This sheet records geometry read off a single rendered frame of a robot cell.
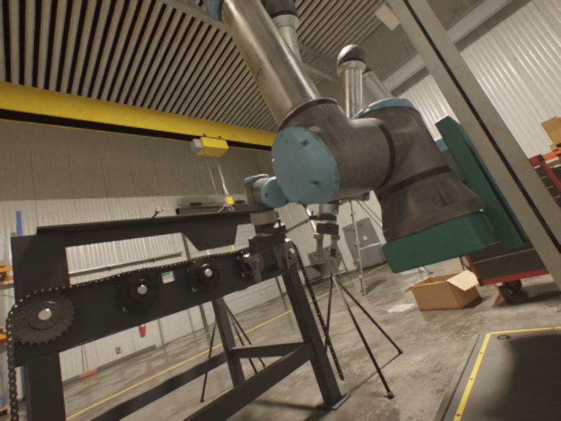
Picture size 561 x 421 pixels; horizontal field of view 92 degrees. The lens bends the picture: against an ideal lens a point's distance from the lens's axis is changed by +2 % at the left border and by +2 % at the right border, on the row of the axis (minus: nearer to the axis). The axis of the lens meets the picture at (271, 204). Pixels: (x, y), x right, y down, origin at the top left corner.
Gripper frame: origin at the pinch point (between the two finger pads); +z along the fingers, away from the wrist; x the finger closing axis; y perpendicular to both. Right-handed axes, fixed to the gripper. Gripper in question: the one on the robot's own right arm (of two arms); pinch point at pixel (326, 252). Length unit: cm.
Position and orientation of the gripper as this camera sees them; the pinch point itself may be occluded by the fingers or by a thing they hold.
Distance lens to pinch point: 127.2
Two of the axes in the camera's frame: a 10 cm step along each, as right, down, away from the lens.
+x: 6.3, 1.3, 7.7
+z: -0.7, 9.9, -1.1
